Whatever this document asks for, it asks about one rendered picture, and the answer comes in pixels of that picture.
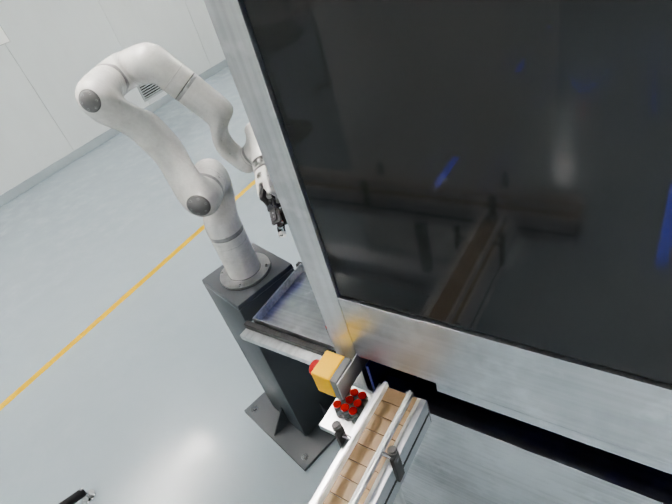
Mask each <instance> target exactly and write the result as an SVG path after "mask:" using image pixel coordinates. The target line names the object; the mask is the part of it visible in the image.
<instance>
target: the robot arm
mask: <svg viewBox="0 0 672 504"><path fill-rule="evenodd" d="M148 84H155V85H157V86H158V87H159V88H161V89H162V90H163V91H165V92H166V93H167V94H169V95H170V96H171V97H173V98H174V99H175V100H177V101H178V102H180V103H181V104H182V105H184V106H185V107H186V108H188V109H189V110H190V111H192V112H193V113H194V114H196V115H197V116H199V117H200V118H201V119H203V120H204V121H205V122H206V123H207V124H208V125H209V127H210V131H211V136H212V141H213V144H214V146H215V148H216V150H217V152H218V153H219V154H220V155H221V156H222V157H223V158H224V159H225V160H226V161H228V162H229V163H230V164H231V165H233V166H234V167H235V168H237V169H238V170H240V171H242V172H244V173H252V172H254V174H255V182H256V189H257V194H258V197H259V199H260V200H261V201H262V202H263V203H264V204H265V205H266V207H267V211H268V212H270V213H269V214H270V218H271V223H272V225H276V224H278V223H279V222H281V221H282V220H283V223H284V226H285V225H287V224H288V223H287V221H286V218H285V215H284V213H283V210H282V208H279V207H281V205H280V202H279V199H278V197H277V194H276V191H275V189H274V186H273V183H272V181H271V178H270V175H269V173H268V170H267V167H266V165H265V162H264V160H263V157H262V154H261V152H260V149H259V146H258V144H257V141H256V138H255V136H254V133H253V130H252V128H251V125H250V122H249V123H248V124H247V125H246V126H245V129H244V130H245V135H246V142H245V145H244V146H243V147H241V146H240V145H238V144H237V143H236V142H235V141H234V140H233V139H232V137H231V135H230V133H229V130H228V125H229V122H230V119H231V117H232V115H233V106H232V104H231V103H230V102H229V101H228V100H227V99H226V98H225V97H224V96H223V95H221V94H220V93H219V92H218V91H216V90H215V89H214V88H213V87H212V86H210V85H209V84H208V83H207V82H205V81H204V80H203V79H202V78H200V77H199V76H198V75H197V74H196V73H194V72H193V71H192V70H191V69H189V68H188V67H187V66H185V65H184V64H183V63H182V62H181V61H179V60H178V59H177V58H175V57H174V56H173V55H172V54H170V53H169V52H168V51H166V50H165V49H164V48H162V47H160V46H159V45H156V44H153V43H148V42H144V43H139V44H136V45H133V46H131V47H128V48H126V49H124V50H122V51H120V52H116V53H114V54H112V55H110V56H109V57H107V58H106V59H104V60H103V61H101V62H100V63H99V64H97V65H96V66H95V67H94V68H93V69H92V70H90V71H89V72H88V73H87V74H86V75H85V76H83V78H82V79H81V80H80V81H79V82H78V84H77V86H76V90H75V98H76V101H77V103H78V105H79V107H80V108H81V109H82V110H83V112H84V113H85V114H86V115H88V116H89V117H90V118H91V119H93V120H94V121H96V122H98V123H100V124H102V125H104V126H107V127H110V128H112V129H115V130H117V131H120V132H122V133H123V134H125V135H126V136H128V137H129V138H131V139H132V140H133V141H134V142H135V143H136V144H138V145H139V146H140V147H141V148H142V149H143V150H144V151H145V152H146V153H147V154H148V155H149V156H150V157H151V158H152V159H153V160H154V161H155V163H156V164H157V165H158V167H159V168H160V170H161V171H162V173H163V175H164V176H165V178H166V180H167V182H168V184H169V186H170V187H171V189H172V191H173V193H174V194H175V196H176V198H177V199H178V201H179V202H180V203H181V205H182V206H183V207H184V208H185V209H186V210H187V211H188V212H189V213H191V214H193V215H195V216H198V217H203V223H204V227H205V230H206V232H207V234H208V236H209V238H210V240H211V242H212V244H213V246H214V248H215V250H216V252H217V254H218V256H219V258H220V260H221V262H222V264H223V265H224V268H223V270H222V271H221V274H220V281H221V283H222V285H223V286H224V287H225V288H227V289H230V290H242V289H246V288H249V287H251V286H253V285H255V284H257V283H259V282H260V281H261V280H262V279H264V277H265V276H266V275H267V274H268V272H269V270H270V266H271V264H270V260H269V258H268V257H267V256H266V255H264V254H262V253H255V251H254V248H253V246H252V244H251V242H250V239H249V237H248V235H247V233H246V231H245V228H244V226H243V224H242V222H241V219H240V217H239V215H238V212H237V207H236V201H235V195H234V190H233V185H232V182H231V178H230V176H229V174H228V172H227V170H226V168H225V167H224V166H223V165H222V164H221V163H220V162H219V161H217V160H215V159H211V158H206V159H202V160H200V161H198V162H197V163H196V164H195V165H194V164H193V162H192V161H191V159H190V157H189V155H188V153H187V151H186V149H185V147H184V146H183V144H182V143H181V141H180V140H179V138H178V137H177V136H176V135H175V134H174V133H173V131H172V130H171V129H170V128H169V127H168V126H167V125H166V124H165V123H164V122H163V121H162V120H161V119H160V118H159V117H158V116H157V115H155V114H154V113H152V112H150V111H148V110H145V109H142V108H140V107H138V106H136V105H134V104H132V103H130V102H128V101H127V100H126V99H125V98H124V96H125V94H127V93H128V92H129V91H131V90H132V89H134V88H136V87H138V86H141V85H148Z"/></svg>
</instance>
